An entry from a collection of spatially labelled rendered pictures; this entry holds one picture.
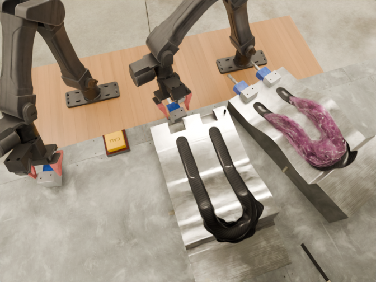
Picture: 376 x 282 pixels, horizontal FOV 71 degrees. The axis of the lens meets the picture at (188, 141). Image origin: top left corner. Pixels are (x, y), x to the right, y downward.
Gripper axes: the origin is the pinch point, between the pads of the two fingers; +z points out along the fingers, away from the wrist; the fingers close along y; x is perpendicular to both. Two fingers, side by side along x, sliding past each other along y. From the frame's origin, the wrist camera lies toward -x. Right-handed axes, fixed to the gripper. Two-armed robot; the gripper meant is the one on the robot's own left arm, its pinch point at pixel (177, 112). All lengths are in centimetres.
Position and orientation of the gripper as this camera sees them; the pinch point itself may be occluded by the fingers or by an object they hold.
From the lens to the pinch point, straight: 92.0
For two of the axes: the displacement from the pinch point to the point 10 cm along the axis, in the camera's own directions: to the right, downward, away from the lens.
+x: -4.0, -5.0, 7.7
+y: 8.9, -4.2, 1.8
